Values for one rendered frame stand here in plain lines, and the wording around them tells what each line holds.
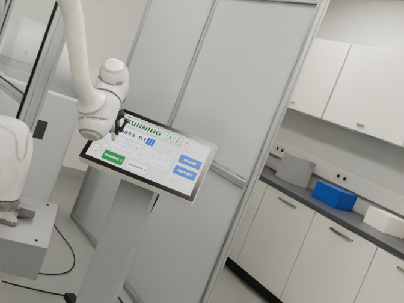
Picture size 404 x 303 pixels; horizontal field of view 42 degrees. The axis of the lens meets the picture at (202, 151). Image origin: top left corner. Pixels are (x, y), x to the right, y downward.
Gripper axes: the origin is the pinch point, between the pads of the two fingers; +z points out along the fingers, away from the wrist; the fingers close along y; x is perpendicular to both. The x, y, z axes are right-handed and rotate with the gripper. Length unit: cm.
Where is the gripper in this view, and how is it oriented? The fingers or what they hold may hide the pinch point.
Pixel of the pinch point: (114, 133)
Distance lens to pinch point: 213.0
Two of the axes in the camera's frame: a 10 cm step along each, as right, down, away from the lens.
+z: -1.4, 5.2, 8.4
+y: -9.4, -3.3, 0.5
